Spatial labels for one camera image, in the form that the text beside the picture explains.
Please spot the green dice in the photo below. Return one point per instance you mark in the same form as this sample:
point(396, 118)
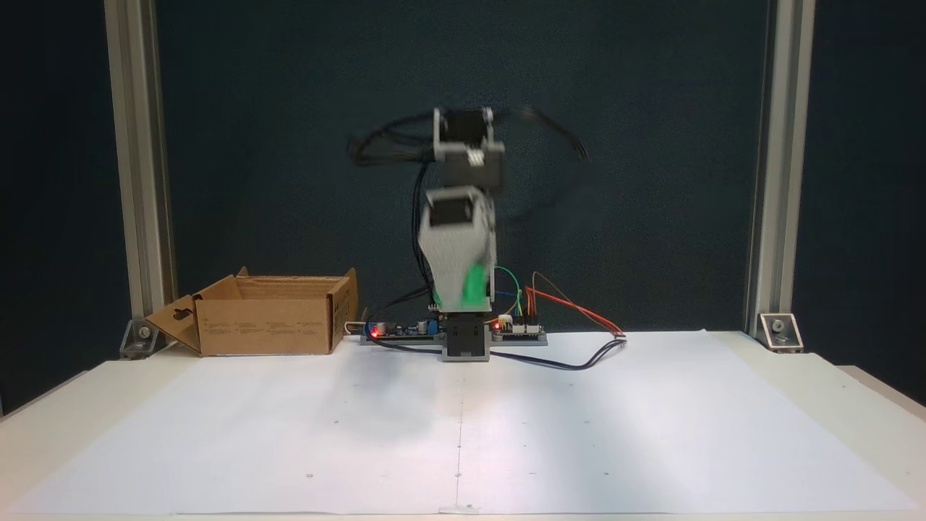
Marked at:
point(477, 286)

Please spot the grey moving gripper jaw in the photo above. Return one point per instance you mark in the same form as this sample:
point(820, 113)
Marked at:
point(445, 260)

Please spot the aluminium corner bracket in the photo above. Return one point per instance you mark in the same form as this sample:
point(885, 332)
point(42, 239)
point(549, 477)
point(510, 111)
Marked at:
point(141, 340)
point(781, 333)

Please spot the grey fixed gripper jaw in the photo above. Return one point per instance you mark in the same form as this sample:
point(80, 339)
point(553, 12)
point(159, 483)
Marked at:
point(493, 250)

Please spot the circuit board with blue capacitor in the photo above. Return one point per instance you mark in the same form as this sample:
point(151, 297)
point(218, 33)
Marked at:
point(398, 334)

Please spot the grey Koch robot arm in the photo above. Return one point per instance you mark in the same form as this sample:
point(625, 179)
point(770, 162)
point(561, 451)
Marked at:
point(466, 336)

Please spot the brown cardboard box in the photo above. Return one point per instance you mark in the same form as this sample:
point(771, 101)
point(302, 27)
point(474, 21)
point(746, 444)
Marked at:
point(268, 329)

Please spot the small circuit board with pins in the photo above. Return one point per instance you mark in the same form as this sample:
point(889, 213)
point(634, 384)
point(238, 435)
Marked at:
point(532, 331)

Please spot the aluminium frame post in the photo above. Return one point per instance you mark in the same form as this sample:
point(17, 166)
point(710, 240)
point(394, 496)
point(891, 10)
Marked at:
point(137, 145)
point(781, 145)

